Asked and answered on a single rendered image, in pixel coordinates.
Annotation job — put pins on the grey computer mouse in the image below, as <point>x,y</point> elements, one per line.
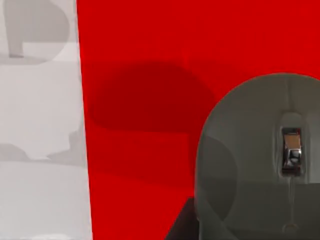
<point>250,150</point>

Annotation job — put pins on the red flat mat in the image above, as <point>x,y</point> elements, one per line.
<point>175,50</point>

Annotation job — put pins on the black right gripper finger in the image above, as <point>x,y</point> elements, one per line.
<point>185,222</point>

